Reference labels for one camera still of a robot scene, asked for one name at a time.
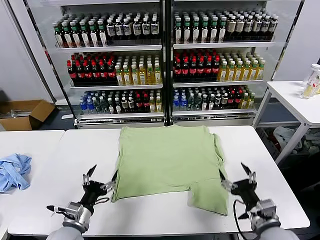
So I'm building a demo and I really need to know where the dark bottle beige label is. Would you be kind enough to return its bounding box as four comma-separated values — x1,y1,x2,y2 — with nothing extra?
253,15,263,41
270,14,279,40
244,15,254,41
226,15,236,41
235,15,245,41
261,15,271,41

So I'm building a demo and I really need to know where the dark bottle blue white label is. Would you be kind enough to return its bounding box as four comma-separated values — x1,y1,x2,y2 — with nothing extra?
106,19,116,41
132,17,142,40
141,16,151,40
150,14,160,39
123,18,133,40
114,18,124,41

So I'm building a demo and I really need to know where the white crumpled cloth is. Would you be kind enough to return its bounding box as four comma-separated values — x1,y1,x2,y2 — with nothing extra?
272,126,303,151

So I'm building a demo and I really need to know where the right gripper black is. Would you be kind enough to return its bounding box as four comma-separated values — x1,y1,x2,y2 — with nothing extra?
218,162,261,212

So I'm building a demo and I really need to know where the bundle of metal rods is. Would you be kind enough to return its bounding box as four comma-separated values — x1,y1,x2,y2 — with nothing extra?
0,108,32,119

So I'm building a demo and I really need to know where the glass cabinet door dark frame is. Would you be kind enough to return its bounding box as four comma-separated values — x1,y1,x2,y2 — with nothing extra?
252,0,306,121
4,0,77,123

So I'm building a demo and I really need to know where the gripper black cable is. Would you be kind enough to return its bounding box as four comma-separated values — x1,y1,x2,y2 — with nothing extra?
232,199,251,240
92,196,111,205

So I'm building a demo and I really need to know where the green polo shirt with print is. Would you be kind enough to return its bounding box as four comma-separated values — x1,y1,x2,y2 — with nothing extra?
110,124,230,217

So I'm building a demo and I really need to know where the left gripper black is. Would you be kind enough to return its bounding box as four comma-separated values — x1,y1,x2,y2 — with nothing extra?
79,164,118,207

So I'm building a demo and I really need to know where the light blue crumpled cloth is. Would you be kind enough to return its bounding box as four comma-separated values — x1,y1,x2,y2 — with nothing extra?
0,153,33,193

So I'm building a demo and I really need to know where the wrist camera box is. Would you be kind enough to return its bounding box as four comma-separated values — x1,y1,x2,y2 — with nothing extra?
65,202,85,219
254,198,278,219

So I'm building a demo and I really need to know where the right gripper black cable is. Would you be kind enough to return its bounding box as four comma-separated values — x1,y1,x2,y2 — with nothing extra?
232,199,251,240

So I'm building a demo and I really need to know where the pile of mixed clothes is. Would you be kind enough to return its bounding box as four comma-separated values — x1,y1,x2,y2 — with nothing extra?
298,129,320,156

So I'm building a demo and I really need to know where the open brown cardboard box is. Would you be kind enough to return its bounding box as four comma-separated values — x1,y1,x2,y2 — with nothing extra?
0,99,56,132

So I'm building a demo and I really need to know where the white beverage display cabinet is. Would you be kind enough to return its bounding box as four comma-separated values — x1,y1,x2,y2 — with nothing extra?
53,0,168,130
166,0,279,128

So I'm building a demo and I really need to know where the green cap dark drink bottle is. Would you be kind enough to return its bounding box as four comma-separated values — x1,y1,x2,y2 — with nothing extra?
88,20,100,48
70,21,81,48
79,21,90,48
200,16,210,43
97,19,108,47
209,16,219,43
218,16,227,43
182,17,192,44
53,23,65,48
174,17,183,44
62,22,73,48
191,17,201,44

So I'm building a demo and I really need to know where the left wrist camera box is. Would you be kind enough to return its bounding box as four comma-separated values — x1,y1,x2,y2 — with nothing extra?
65,202,85,219

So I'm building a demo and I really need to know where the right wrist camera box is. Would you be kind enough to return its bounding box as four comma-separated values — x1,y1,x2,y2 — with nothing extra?
254,198,278,219

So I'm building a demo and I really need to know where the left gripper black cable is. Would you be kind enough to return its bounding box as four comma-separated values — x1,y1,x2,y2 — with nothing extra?
92,196,111,205

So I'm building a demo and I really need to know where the white side table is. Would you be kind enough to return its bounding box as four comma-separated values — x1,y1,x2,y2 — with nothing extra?
251,80,320,165

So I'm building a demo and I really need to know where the red cap cola bottle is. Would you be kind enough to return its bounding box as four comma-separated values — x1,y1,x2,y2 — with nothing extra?
98,60,108,85
212,56,221,82
90,61,100,85
173,57,183,82
106,59,116,85
75,61,85,85
181,57,190,82
142,93,150,113
134,94,143,113
83,61,92,85
188,57,198,82
66,60,77,85
196,57,205,82
235,89,243,109
227,90,236,110
204,56,213,82

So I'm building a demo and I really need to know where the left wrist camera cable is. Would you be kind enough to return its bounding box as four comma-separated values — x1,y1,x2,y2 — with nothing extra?
46,204,67,215

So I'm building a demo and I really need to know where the clear bottle with white cap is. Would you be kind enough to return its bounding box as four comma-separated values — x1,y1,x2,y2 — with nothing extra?
301,63,320,100

